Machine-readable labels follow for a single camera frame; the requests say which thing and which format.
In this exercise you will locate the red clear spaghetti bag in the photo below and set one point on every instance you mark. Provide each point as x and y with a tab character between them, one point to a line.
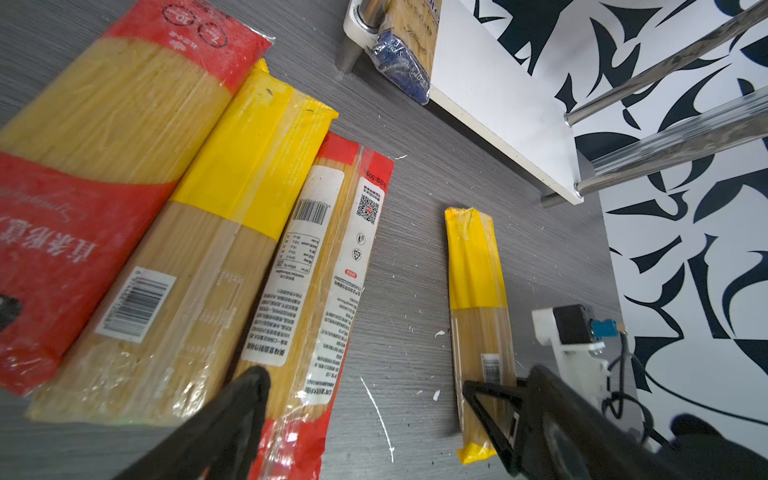
306	310

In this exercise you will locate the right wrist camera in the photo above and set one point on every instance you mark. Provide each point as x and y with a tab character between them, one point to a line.
577	338

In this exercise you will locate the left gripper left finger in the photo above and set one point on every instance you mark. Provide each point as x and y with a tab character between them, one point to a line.
220	441

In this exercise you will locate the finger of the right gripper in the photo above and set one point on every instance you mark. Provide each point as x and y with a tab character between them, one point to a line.
501	413

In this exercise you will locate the white two-tier shelf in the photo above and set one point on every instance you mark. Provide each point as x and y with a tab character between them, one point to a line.
475	82

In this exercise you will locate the yellow spaghetti bag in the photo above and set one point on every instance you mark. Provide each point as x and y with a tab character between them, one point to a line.
481	334
159	345

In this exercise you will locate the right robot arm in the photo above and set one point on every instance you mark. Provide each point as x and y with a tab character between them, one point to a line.
709	456

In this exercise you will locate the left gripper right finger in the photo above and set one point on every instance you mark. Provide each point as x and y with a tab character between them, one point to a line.
568	438

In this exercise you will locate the blue De Cecco spaghetti bag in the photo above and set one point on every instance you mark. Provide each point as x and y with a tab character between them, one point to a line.
405	45

